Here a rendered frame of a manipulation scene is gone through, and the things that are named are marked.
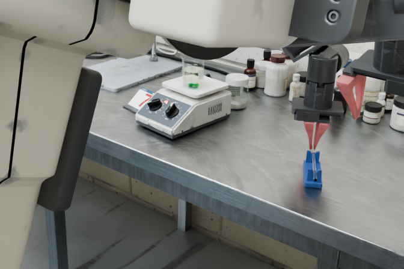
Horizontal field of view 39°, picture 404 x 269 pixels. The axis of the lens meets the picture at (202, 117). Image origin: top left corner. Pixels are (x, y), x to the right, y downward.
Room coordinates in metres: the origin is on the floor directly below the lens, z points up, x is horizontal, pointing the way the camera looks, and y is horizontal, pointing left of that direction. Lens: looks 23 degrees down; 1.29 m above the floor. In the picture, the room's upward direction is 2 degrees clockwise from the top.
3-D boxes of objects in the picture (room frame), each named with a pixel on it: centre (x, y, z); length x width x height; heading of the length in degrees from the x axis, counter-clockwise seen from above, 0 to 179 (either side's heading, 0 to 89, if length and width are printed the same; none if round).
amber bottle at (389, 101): (1.40, -0.48, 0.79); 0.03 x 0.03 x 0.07
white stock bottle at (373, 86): (1.41, -0.42, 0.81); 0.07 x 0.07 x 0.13
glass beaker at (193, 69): (1.28, 0.03, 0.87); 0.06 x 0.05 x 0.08; 76
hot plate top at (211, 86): (1.30, 0.02, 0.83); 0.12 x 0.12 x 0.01; 47
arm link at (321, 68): (1.10, -0.24, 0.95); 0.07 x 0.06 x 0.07; 153
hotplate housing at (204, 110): (1.28, 0.04, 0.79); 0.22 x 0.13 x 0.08; 137
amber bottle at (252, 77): (1.53, -0.13, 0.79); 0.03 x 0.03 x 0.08
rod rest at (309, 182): (1.02, -0.22, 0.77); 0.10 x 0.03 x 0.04; 173
